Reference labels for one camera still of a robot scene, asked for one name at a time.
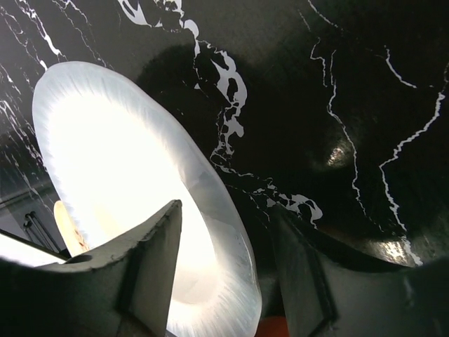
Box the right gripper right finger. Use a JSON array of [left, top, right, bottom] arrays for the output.
[[269, 206, 448, 336]]

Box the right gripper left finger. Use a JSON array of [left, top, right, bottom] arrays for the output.
[[1, 200, 182, 336]]

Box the white fluted plate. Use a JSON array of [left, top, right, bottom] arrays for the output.
[[32, 61, 262, 336]]

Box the pink plate with leaf sprig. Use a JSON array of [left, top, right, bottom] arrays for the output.
[[53, 200, 90, 257]]

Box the orange mug white inside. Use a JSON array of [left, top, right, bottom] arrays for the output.
[[255, 316, 290, 337]]

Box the white dry-erase board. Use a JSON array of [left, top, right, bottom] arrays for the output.
[[1, 230, 68, 267]]

